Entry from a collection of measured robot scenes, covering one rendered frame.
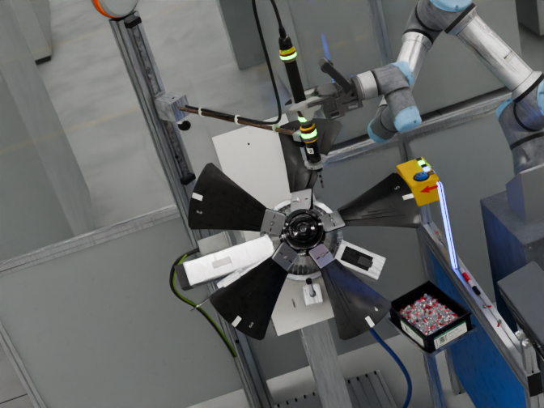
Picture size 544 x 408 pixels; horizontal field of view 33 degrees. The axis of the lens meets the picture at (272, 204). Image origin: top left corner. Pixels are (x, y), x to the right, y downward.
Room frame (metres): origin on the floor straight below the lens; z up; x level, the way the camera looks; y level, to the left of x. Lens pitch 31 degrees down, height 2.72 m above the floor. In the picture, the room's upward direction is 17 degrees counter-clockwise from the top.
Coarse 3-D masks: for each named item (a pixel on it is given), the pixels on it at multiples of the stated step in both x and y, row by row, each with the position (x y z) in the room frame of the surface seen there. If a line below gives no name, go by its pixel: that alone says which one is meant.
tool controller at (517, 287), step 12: (528, 264) 1.81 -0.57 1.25; (516, 276) 1.79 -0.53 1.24; (528, 276) 1.77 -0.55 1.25; (540, 276) 1.75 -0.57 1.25; (504, 288) 1.77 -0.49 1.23; (516, 288) 1.75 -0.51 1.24; (528, 288) 1.73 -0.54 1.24; (540, 288) 1.71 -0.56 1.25; (504, 300) 1.77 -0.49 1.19; (516, 300) 1.71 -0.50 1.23; (528, 300) 1.69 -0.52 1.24; (540, 300) 1.67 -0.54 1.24; (516, 312) 1.69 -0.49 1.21; (528, 312) 1.66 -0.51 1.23; (540, 312) 1.64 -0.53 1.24; (528, 324) 1.62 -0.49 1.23; (540, 324) 1.60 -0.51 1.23; (516, 336) 1.75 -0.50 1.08; (528, 336) 1.68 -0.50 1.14; (540, 336) 1.57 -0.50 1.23; (540, 348) 1.59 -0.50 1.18
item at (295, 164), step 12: (312, 120) 2.56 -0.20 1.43; (324, 120) 2.54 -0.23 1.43; (324, 132) 2.50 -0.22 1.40; (336, 132) 2.48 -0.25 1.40; (288, 144) 2.56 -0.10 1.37; (324, 144) 2.47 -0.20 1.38; (288, 156) 2.54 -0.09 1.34; (300, 156) 2.50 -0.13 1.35; (288, 168) 2.51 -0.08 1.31; (300, 168) 2.47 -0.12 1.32; (288, 180) 2.49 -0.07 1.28; (300, 180) 2.45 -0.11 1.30; (312, 180) 2.41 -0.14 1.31
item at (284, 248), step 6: (282, 246) 2.31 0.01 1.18; (288, 246) 2.32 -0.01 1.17; (276, 252) 2.30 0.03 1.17; (282, 252) 2.31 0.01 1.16; (288, 252) 2.32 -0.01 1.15; (294, 252) 2.33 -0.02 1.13; (276, 258) 2.29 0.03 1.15; (282, 258) 2.30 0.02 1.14; (288, 258) 2.32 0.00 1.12; (294, 258) 2.33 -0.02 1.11; (282, 264) 2.30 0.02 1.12; (288, 264) 2.31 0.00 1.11
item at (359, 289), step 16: (336, 272) 2.25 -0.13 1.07; (336, 288) 2.20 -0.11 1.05; (352, 288) 2.22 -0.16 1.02; (368, 288) 2.24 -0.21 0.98; (336, 304) 2.16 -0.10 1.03; (352, 304) 2.17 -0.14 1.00; (368, 304) 2.19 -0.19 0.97; (384, 304) 2.20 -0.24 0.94; (336, 320) 2.12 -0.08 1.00; (352, 320) 2.13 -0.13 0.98; (352, 336) 2.09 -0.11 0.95
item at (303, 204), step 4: (296, 192) 2.44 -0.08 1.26; (300, 192) 2.43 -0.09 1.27; (304, 192) 2.41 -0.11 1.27; (308, 192) 2.40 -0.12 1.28; (292, 196) 2.45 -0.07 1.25; (296, 196) 2.43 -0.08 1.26; (300, 196) 2.42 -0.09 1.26; (304, 196) 2.40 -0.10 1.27; (308, 196) 2.39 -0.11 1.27; (292, 200) 2.44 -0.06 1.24; (304, 200) 2.39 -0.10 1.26; (308, 200) 2.38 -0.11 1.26; (292, 204) 2.43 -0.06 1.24; (296, 204) 2.41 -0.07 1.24; (300, 204) 2.40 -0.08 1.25; (304, 204) 2.38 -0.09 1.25; (308, 204) 2.37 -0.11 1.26; (292, 208) 2.42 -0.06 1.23; (296, 208) 2.40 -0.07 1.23; (300, 208) 2.39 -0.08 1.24; (304, 208) 2.37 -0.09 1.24; (308, 208) 2.36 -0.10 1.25
